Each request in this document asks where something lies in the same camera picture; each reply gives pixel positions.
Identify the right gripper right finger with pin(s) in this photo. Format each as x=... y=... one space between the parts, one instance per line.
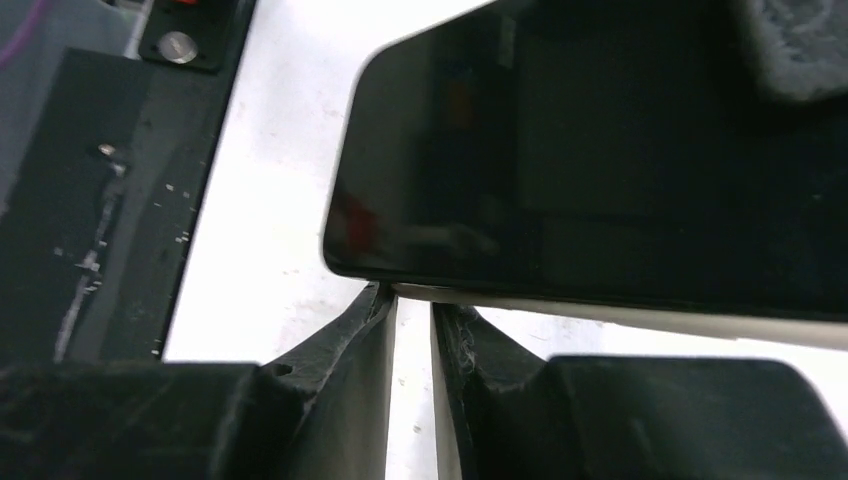
x=504 y=413

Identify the phone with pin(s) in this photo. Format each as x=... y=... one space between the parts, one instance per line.
x=613 y=160

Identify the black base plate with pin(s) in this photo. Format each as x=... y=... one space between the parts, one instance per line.
x=111 y=115

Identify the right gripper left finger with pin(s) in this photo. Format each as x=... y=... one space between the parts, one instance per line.
x=320 y=411

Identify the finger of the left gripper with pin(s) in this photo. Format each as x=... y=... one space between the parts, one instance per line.
x=797 y=50

